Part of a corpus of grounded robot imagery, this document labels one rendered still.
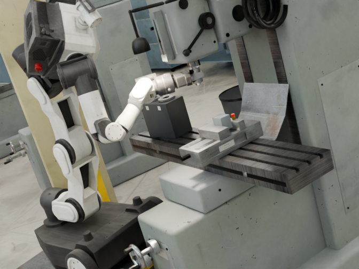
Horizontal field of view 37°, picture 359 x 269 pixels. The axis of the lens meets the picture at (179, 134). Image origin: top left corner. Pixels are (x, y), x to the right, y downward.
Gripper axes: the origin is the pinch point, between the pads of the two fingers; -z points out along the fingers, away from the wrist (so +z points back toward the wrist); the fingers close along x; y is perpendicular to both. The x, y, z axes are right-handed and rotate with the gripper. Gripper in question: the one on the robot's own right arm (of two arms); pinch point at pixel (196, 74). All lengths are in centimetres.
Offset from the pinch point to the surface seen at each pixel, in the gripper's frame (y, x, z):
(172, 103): 15.5, 27.9, 11.5
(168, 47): -15.9, -6.3, 9.0
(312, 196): 73, 0, -39
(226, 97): 66, 206, -47
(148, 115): 21, 40, 24
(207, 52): -9.6, -8.1, -5.9
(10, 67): -14, 143, 101
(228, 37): -12.6, -5.2, -17.1
